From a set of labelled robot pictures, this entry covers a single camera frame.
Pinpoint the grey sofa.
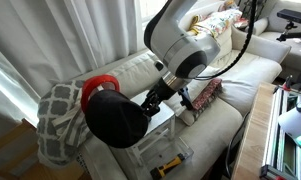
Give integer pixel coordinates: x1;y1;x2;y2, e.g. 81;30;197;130
266;0;301;72

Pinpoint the red patterned cushion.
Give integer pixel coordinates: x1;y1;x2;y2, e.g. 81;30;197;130
178;77;224;127

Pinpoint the white spot lamp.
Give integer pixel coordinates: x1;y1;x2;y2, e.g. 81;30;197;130
277;96;301;151

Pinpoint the white window frame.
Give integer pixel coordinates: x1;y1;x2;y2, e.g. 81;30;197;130
138;0;169;21

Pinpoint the black tripod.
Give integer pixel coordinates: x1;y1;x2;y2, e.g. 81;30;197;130
238;0;268;21

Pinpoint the floral cushion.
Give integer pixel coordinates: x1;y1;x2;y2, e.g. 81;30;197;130
189;8;244;39

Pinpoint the black corrugated cable conduit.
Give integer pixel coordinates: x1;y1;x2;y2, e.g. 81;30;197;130
194;0;260;81

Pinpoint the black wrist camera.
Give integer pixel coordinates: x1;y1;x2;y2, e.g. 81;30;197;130
177;85;195;111

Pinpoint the white curtain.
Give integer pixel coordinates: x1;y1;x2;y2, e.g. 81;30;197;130
0;0;148;128

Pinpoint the small white wooden chair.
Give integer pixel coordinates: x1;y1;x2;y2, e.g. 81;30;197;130
121;89;176;168

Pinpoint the black felt hat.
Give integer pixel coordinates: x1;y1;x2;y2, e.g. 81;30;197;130
84;89;150;149

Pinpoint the beige fabric sofa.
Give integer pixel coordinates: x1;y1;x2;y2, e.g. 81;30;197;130
73;24;293;180

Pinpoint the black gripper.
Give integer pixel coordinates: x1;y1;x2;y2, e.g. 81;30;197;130
141;78;184;118

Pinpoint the grey white patterned blanket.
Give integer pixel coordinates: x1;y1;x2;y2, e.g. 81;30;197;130
36;79;95;167

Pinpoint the black floor cable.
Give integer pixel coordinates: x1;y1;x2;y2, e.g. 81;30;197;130
224;111;251;178

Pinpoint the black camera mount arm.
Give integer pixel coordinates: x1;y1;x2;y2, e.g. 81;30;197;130
276;20;301;43

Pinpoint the aluminium rail frame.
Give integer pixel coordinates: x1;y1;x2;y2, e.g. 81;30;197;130
259;84;301;180

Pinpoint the red tape roll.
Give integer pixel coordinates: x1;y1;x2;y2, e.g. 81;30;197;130
80;74;121;113

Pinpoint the white beige pillow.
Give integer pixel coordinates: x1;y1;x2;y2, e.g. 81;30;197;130
163;64;221;118

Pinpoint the black stereo camera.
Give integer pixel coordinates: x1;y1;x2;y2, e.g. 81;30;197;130
276;8;301;25

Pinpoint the clear plastic box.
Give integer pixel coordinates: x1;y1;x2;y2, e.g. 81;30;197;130
123;136;195;180

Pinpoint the light wooden table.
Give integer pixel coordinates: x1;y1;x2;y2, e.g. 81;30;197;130
231;81;279;180

